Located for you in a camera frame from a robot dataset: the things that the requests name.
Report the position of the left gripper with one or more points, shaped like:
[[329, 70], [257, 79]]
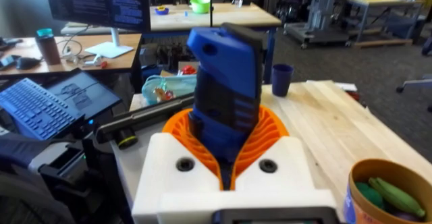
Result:
[[131, 163]]

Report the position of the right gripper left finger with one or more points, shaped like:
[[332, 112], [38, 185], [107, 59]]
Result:
[[168, 170]]

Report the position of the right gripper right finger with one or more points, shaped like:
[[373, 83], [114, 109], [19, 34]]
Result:
[[280, 170]]

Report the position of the teal zip bag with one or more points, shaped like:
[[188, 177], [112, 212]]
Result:
[[168, 85]]

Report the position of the dark blue cup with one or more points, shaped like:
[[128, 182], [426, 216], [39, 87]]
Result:
[[282, 79]]

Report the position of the open laptop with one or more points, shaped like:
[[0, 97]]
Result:
[[37, 106]]

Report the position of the brown tub with toys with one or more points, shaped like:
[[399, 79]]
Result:
[[388, 197]]

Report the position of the wooden desk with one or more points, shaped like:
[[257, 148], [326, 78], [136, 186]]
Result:
[[118, 52]]

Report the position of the brown bottle with teal cap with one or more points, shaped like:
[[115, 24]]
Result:
[[49, 48]]

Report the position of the black computer mouse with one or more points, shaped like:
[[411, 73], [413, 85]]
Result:
[[28, 63]]

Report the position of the small blue bowl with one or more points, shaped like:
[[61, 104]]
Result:
[[162, 10]]

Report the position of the grey metal cart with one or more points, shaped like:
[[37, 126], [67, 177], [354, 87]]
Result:
[[320, 18]]

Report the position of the office chair base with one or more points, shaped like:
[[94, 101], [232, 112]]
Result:
[[415, 83]]

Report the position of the wooden table with blue legs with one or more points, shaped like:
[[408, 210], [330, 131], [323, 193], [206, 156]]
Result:
[[236, 15]]

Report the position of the computer monitor on white stand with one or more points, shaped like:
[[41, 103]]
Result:
[[101, 1]]

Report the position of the green bowl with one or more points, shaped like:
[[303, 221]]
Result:
[[200, 4]]

